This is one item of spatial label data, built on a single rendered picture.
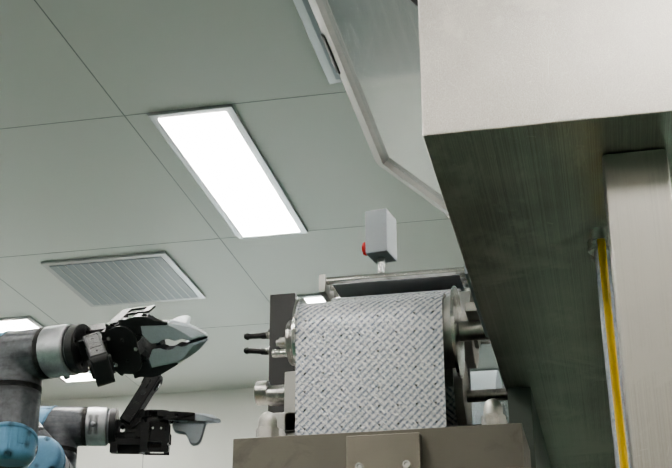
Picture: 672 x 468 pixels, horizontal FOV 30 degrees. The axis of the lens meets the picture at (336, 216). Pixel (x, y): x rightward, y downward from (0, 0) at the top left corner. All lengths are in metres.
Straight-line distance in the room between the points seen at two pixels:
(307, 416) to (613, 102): 0.97
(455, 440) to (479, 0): 0.70
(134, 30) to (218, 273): 2.20
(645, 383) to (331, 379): 0.92
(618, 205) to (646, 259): 0.06
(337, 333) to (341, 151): 2.92
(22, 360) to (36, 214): 3.74
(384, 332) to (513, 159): 0.82
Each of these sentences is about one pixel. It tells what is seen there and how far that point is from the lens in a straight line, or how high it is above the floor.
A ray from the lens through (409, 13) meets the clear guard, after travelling 2.22.
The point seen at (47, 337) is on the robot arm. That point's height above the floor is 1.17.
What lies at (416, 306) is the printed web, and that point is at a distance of 1.99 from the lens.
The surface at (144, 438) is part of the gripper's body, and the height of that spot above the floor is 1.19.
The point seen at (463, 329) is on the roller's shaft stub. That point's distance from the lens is 2.01.
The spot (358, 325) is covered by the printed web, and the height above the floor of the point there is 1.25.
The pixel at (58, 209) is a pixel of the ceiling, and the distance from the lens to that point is 5.51.
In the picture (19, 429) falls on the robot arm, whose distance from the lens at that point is 1.84.
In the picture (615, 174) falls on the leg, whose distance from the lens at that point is 1.20.
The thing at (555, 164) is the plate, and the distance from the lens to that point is 1.22.
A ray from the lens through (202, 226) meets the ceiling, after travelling 5.58.
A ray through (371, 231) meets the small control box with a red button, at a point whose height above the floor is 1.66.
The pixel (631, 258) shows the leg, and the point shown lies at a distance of 1.17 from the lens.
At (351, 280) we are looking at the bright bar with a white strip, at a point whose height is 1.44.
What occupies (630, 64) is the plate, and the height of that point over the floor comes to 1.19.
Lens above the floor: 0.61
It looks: 24 degrees up
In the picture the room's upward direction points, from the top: straight up
